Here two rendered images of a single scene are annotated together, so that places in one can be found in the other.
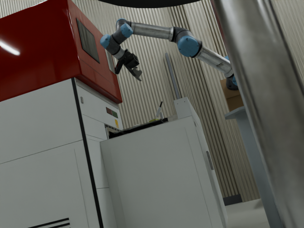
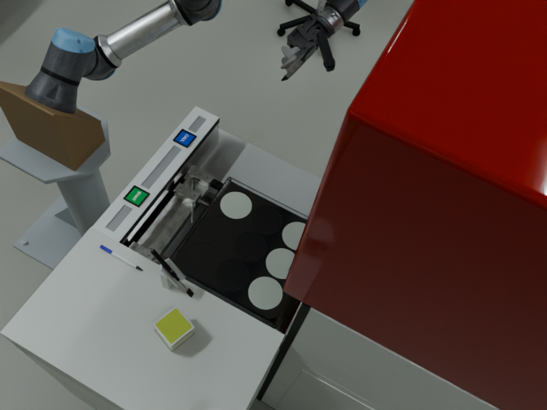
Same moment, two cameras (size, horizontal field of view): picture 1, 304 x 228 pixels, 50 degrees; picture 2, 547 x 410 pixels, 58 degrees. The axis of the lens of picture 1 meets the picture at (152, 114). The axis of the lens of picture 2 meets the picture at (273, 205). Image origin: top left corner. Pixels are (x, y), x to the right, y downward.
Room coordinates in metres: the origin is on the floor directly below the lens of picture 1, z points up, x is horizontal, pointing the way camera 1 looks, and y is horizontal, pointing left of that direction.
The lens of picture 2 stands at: (3.12, 0.21, 2.26)
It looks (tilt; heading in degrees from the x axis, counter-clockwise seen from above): 58 degrees down; 186
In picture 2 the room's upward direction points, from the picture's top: 13 degrees clockwise
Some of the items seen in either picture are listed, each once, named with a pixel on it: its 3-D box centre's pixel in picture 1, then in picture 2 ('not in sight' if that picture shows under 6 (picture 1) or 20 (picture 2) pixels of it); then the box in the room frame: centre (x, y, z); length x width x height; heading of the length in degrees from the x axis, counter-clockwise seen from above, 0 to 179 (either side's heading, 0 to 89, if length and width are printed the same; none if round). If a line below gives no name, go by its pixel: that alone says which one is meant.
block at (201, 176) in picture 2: (173, 117); (200, 176); (2.27, -0.14, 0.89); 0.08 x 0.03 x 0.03; 80
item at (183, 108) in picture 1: (188, 116); (162, 180); (2.32, -0.25, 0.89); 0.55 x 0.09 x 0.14; 170
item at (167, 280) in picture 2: (159, 115); (172, 277); (2.67, -0.06, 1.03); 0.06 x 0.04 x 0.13; 80
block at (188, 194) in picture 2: not in sight; (187, 194); (2.35, -0.16, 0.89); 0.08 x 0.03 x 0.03; 80
